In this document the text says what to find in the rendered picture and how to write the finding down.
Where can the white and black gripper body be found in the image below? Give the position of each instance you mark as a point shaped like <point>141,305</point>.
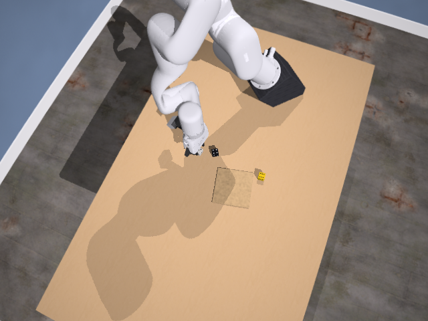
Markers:
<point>195,144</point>

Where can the yellow die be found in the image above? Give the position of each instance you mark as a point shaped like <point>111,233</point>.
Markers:
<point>261,176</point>

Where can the tan flat mat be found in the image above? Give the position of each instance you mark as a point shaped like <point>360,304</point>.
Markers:
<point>233,187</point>

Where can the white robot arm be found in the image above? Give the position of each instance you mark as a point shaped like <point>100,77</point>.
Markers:
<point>235,44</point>

